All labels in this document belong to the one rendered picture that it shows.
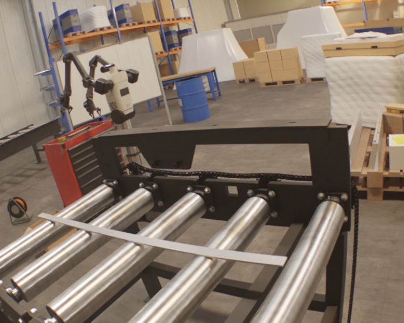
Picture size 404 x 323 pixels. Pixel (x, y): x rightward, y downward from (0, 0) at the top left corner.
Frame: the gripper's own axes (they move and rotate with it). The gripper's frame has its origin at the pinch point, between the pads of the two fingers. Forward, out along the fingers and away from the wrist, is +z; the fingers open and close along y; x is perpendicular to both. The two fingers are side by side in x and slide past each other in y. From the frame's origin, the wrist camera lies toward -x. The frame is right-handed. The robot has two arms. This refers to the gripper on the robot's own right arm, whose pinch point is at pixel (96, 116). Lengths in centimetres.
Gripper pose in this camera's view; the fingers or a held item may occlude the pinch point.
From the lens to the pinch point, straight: 369.3
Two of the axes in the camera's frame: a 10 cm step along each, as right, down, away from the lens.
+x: 7.8, -2.0, -5.9
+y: -4.9, 4.0, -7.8
